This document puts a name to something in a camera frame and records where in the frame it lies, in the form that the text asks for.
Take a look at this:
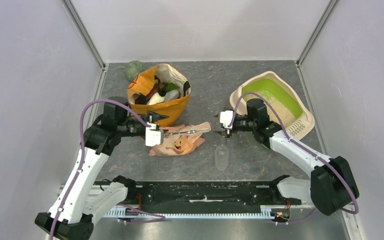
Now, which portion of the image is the clear plastic litter scoop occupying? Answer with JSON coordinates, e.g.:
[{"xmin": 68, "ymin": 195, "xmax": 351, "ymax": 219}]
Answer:
[{"xmin": 214, "ymin": 137, "xmax": 230, "ymax": 172}]

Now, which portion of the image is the pink cat litter bag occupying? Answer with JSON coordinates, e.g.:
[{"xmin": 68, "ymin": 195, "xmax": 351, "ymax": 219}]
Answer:
[{"xmin": 149, "ymin": 121, "xmax": 212, "ymax": 157}]

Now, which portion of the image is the beige green litter box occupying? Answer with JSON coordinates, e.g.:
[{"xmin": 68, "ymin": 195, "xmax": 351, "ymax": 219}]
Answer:
[{"xmin": 229, "ymin": 71, "xmax": 315, "ymax": 140}]

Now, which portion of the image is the grey bag sealing clip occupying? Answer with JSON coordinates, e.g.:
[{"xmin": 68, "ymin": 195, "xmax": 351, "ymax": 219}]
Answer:
[{"xmin": 164, "ymin": 128, "xmax": 211, "ymax": 137}]

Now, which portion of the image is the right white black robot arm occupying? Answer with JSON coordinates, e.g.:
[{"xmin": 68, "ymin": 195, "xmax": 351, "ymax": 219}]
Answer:
[{"xmin": 216, "ymin": 98, "xmax": 360, "ymax": 216}]

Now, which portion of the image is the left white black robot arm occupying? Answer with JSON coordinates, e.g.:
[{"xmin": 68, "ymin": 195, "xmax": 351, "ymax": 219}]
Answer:
[{"xmin": 34, "ymin": 97, "xmax": 167, "ymax": 240}]

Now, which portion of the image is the white bottle in bag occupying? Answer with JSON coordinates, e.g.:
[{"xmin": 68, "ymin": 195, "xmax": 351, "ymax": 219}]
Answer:
[{"xmin": 146, "ymin": 90, "xmax": 180, "ymax": 105}]

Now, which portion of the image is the orange paper bag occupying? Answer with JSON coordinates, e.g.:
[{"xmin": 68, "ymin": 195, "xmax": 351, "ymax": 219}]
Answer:
[{"xmin": 127, "ymin": 63, "xmax": 192, "ymax": 127}]

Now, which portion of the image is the green leaf in bag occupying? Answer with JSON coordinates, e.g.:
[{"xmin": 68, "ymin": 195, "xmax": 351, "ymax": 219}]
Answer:
[{"xmin": 162, "ymin": 82, "xmax": 180, "ymax": 93}]

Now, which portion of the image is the green round vegetable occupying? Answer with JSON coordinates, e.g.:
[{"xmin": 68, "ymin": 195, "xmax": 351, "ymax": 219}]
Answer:
[{"xmin": 124, "ymin": 60, "xmax": 147, "ymax": 83}]

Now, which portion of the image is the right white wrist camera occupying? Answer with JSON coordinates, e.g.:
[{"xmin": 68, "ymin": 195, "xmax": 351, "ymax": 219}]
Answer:
[{"xmin": 219, "ymin": 110, "xmax": 235, "ymax": 130}]

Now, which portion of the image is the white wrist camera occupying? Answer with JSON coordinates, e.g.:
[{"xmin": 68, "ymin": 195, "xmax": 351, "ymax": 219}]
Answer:
[
  {"xmin": 145, "ymin": 122, "xmax": 164, "ymax": 147},
  {"xmin": 219, "ymin": 110, "xmax": 235, "ymax": 130}
]

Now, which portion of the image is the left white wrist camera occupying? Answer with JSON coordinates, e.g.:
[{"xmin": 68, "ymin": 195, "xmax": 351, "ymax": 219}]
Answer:
[{"xmin": 145, "ymin": 122, "xmax": 164, "ymax": 147}]

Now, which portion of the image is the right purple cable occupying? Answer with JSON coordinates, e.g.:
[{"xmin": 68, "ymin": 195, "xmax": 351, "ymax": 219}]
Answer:
[{"xmin": 228, "ymin": 91, "xmax": 360, "ymax": 226}]

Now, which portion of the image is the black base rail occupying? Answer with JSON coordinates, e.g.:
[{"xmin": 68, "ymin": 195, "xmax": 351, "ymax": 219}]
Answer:
[{"xmin": 112, "ymin": 175, "xmax": 312, "ymax": 214}]

